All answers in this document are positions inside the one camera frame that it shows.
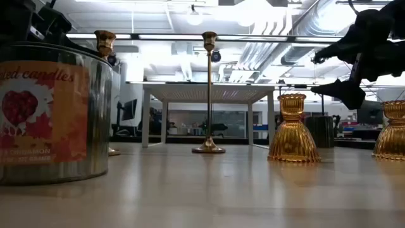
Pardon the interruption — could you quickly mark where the long ceiling light bar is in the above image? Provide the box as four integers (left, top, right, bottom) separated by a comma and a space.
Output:
65, 32, 349, 44

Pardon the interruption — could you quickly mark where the round pendant lamp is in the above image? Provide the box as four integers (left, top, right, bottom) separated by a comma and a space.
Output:
185, 4, 204, 27

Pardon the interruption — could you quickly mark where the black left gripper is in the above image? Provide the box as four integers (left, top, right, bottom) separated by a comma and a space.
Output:
0, 0, 107, 58

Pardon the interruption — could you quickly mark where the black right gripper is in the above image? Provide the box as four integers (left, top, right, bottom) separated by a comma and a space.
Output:
310, 9, 405, 110

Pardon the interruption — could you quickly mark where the white perforated metal shelf riser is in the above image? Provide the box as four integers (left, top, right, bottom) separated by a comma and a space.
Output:
141, 82, 275, 149

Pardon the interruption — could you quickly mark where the black computer monitor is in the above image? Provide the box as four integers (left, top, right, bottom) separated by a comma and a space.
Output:
121, 98, 139, 122
356, 100, 384, 126

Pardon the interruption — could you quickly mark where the black aluminium rig frame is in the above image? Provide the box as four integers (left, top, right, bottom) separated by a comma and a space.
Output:
109, 134, 377, 150

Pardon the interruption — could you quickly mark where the tall brass candlestick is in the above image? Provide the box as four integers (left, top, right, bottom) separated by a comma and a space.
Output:
191, 31, 227, 155

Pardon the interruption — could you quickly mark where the amber ribbed glass candle holder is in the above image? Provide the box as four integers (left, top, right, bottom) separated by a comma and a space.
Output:
268, 92, 322, 164
371, 99, 405, 161

